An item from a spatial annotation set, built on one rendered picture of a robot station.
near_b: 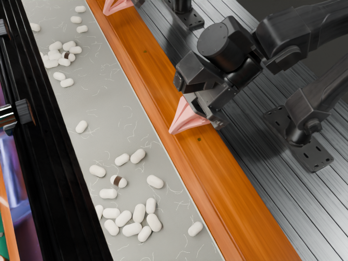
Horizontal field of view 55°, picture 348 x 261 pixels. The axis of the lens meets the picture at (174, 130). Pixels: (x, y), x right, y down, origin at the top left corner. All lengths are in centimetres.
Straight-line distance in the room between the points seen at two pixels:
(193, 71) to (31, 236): 33
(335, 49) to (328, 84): 154
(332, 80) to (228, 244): 39
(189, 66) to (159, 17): 68
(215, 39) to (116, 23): 54
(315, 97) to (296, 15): 23
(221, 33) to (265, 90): 48
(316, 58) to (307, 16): 161
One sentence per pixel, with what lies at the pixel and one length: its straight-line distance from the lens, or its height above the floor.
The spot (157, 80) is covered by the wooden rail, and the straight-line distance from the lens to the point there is 85.
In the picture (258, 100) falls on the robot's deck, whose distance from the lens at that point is 96.
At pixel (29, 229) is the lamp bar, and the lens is 33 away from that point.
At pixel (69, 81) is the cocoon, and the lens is 90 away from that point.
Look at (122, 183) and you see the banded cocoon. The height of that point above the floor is 76.
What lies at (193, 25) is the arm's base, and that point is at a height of 68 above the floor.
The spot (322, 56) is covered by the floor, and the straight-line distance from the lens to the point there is 222.
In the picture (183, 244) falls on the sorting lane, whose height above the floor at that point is 74.
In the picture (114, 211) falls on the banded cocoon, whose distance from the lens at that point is 68.
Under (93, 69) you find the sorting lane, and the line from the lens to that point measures 94.
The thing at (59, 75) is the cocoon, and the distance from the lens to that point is 92.
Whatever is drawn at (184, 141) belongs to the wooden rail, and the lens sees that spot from 74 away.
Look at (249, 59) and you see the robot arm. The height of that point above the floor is 100.
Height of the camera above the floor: 139
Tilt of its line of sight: 55 degrees down
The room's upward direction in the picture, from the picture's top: straight up
